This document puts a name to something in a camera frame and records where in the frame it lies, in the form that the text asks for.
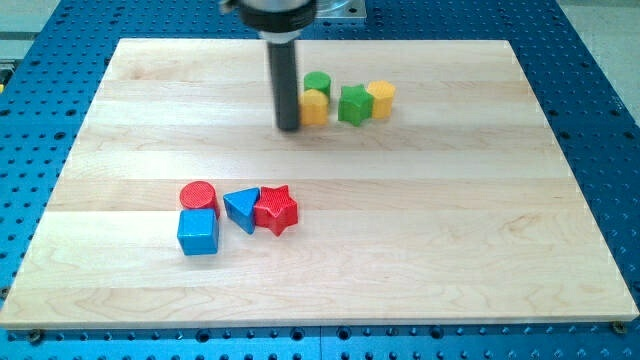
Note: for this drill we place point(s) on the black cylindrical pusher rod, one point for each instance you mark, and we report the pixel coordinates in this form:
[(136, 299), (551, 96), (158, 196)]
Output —
[(284, 84)]

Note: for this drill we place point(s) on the black robot tool mount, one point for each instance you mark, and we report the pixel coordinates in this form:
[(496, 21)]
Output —
[(275, 21)]

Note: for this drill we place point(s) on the green star block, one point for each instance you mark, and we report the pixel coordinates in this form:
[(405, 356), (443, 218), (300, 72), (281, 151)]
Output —
[(355, 104)]

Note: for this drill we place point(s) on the red star block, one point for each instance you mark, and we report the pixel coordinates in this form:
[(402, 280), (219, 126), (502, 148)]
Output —
[(275, 209)]

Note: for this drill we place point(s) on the green cylinder block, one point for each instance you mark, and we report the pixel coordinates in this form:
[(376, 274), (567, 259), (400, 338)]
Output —
[(318, 80)]

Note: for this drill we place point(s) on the yellow heart block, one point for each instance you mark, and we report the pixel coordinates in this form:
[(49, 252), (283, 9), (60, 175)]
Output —
[(314, 106)]

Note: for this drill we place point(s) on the yellow hexagon block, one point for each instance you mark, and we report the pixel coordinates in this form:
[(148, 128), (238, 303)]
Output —
[(383, 93)]

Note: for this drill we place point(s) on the blue triangle block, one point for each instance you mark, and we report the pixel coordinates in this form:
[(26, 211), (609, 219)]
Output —
[(239, 206)]

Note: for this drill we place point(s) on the red cylinder block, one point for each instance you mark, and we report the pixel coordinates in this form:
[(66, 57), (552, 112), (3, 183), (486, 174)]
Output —
[(199, 195)]

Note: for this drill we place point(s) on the light wooden board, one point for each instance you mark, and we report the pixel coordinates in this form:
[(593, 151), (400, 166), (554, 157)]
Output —
[(459, 208)]

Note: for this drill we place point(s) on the blue cube block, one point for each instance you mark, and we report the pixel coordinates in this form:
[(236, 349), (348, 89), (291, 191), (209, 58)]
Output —
[(198, 232)]

